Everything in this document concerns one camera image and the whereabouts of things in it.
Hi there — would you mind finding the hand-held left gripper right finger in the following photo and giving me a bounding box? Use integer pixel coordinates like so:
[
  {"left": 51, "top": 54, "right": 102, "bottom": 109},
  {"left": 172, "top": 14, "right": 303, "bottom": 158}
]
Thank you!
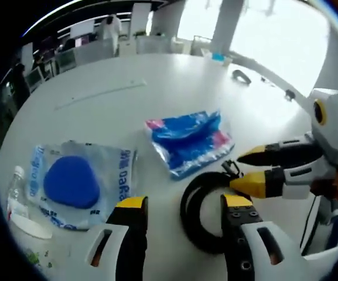
[{"left": 220, "top": 193, "right": 309, "bottom": 281}]

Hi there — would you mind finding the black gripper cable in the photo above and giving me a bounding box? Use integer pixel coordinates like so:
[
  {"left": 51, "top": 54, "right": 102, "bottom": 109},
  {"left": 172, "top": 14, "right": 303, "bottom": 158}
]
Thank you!
[{"left": 299, "top": 194, "right": 323, "bottom": 255}]

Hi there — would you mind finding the blue striped packet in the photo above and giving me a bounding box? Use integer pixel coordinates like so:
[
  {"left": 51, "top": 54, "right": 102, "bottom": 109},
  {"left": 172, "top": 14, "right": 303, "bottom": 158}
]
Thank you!
[{"left": 144, "top": 109, "right": 236, "bottom": 180}]

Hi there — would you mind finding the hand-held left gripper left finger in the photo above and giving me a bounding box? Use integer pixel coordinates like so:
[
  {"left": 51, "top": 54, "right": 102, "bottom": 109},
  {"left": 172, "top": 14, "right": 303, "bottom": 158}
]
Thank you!
[{"left": 80, "top": 195, "right": 149, "bottom": 281}]

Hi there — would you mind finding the white wall screen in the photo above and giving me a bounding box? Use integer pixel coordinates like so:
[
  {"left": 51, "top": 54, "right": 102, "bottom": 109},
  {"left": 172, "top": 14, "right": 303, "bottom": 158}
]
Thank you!
[{"left": 70, "top": 21, "right": 95, "bottom": 38}]

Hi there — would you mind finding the clear packet with blue sponge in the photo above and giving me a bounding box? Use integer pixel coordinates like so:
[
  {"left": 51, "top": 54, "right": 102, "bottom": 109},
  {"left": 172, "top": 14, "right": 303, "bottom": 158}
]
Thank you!
[{"left": 27, "top": 139, "right": 138, "bottom": 232}]

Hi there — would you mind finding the clear plastic water bottle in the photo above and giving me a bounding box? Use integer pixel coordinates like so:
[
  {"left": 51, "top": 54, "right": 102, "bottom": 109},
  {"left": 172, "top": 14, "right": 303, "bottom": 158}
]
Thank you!
[{"left": 6, "top": 165, "right": 31, "bottom": 225}]

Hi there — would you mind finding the black curved object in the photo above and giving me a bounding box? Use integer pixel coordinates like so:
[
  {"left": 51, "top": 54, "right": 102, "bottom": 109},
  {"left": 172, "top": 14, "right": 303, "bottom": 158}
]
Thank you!
[{"left": 231, "top": 69, "right": 252, "bottom": 85}]

